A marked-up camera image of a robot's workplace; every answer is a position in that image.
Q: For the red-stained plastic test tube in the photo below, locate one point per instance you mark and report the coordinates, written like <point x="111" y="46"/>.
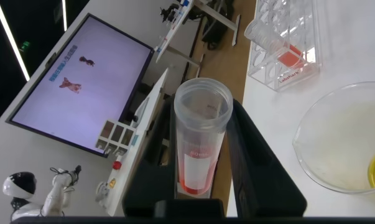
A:
<point x="199" y="149"/>

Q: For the black computer mouse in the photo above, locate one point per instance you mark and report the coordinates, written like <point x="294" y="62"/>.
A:
<point x="135" y="118"/>

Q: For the large display screen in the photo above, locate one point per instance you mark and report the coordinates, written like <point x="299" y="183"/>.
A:
<point x="81" y="93"/>

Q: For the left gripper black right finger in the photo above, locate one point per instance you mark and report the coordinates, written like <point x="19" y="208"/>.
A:
<point x="255" y="174"/>

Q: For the white standing desk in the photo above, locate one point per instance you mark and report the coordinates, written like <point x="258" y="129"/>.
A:
<point x="157" y="93"/>
<point x="125" y="183"/>

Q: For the small bread piece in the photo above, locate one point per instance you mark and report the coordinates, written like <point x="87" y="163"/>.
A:
<point x="112" y="183"/>

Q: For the white humanoid robot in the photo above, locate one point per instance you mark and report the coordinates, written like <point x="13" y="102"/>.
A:
<point x="25" y="193"/>

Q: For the clear glass beaker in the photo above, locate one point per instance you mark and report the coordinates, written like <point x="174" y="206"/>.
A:
<point x="336" y="140"/>

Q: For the test tube with red liquid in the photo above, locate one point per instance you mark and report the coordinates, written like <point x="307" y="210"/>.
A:
<point x="274" y="46"/>

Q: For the red apple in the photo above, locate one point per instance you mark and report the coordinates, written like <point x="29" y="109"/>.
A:
<point x="117" y="165"/>

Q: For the small blue card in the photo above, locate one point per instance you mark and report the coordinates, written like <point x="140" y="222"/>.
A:
<point x="135" y="140"/>

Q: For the white drawer organiser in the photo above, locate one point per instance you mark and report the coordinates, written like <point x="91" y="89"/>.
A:
<point x="116" y="137"/>

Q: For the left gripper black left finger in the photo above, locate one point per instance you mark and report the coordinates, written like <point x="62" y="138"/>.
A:
<point x="153" y="168"/>

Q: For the clear acrylic test tube rack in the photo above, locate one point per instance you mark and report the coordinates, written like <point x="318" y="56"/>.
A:
<point x="299" y="37"/>

